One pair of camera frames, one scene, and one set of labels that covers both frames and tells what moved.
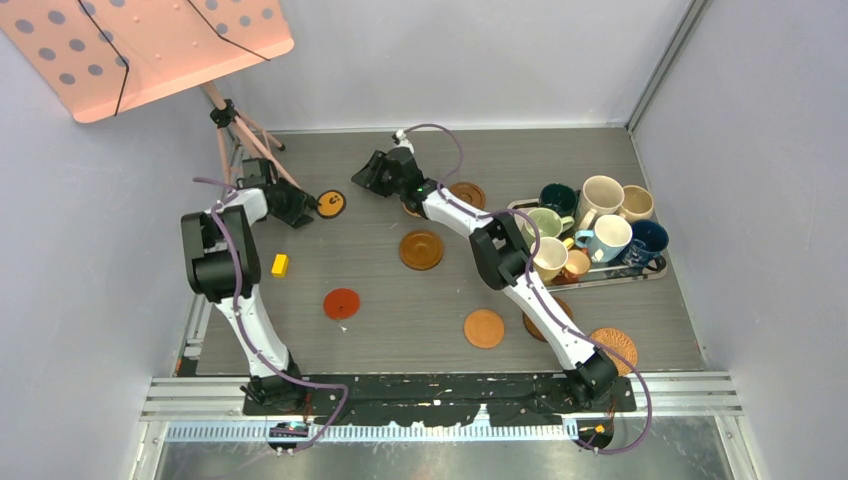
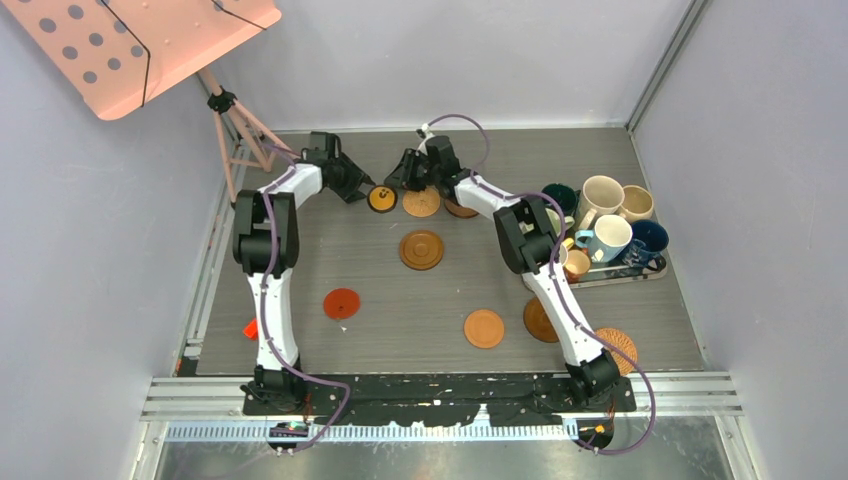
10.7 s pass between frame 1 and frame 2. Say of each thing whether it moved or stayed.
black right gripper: moved
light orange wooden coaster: stayed
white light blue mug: stayed
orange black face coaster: moved
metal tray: stayed
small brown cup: stayed
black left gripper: moved
